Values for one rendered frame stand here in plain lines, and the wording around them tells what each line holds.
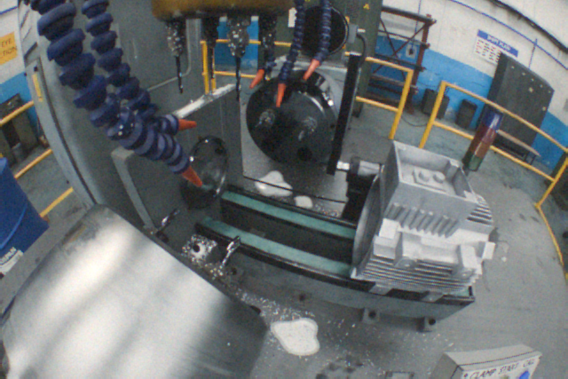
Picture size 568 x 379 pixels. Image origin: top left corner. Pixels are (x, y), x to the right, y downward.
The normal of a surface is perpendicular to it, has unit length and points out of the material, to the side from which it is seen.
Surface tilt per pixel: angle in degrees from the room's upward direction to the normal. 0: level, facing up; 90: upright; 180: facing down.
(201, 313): 43
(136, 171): 90
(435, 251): 0
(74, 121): 90
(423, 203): 90
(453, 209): 90
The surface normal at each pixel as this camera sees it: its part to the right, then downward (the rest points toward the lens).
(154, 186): 0.94, 0.26
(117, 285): 0.33, -0.69
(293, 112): -0.34, 0.55
